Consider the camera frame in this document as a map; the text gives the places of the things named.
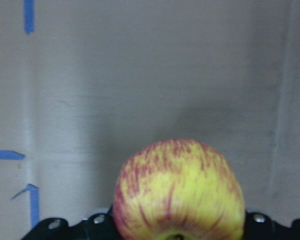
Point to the yellow red apple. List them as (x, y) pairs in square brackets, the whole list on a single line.
[(179, 189)]

